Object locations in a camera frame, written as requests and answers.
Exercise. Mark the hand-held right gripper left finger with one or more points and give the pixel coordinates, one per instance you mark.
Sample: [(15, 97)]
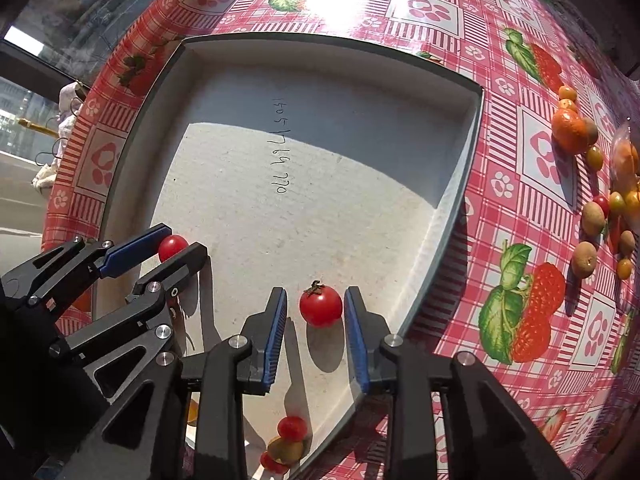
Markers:
[(275, 340)]

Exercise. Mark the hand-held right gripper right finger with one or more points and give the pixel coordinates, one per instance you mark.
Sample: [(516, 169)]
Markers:
[(357, 340)]

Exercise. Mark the small mandarin orange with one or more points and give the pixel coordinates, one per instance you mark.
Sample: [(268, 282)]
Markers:
[(567, 92), (625, 160)]

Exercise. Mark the clear glass bowl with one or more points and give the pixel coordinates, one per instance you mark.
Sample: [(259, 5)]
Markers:
[(627, 185)]

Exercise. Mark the red cherry tomato with stem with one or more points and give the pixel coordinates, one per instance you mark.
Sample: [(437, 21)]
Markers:
[(320, 305)]

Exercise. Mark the white shallow cardboard box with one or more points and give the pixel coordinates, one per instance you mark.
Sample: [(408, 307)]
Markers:
[(300, 160)]

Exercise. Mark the large mandarin orange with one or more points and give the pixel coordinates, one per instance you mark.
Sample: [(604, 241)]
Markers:
[(570, 130)]

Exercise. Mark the brown longan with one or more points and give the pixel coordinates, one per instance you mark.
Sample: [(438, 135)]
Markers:
[(627, 242), (583, 259), (591, 132), (593, 217)]

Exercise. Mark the white bundle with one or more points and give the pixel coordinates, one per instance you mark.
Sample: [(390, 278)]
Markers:
[(65, 110)]

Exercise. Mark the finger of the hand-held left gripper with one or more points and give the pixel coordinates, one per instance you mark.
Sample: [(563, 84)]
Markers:
[(135, 252), (185, 265)]

